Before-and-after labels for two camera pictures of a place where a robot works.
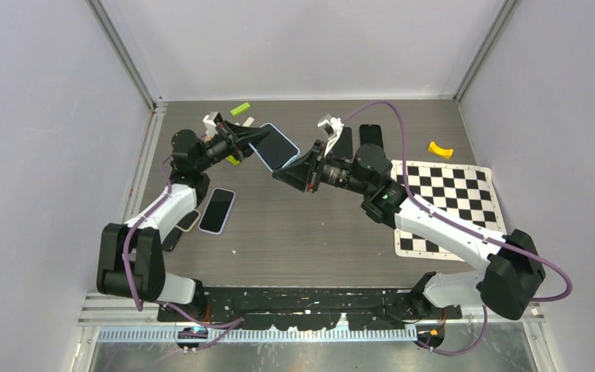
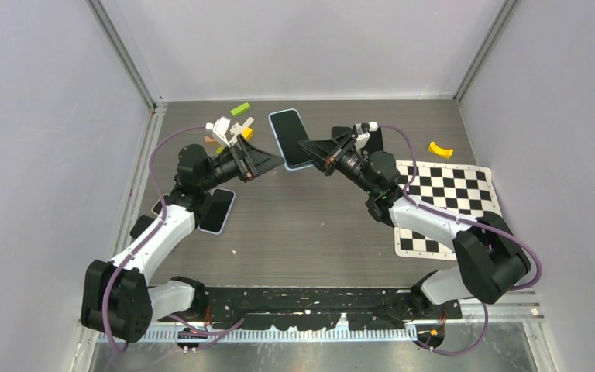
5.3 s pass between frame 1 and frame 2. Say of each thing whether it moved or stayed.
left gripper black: moved
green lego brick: stayed
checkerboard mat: stayed
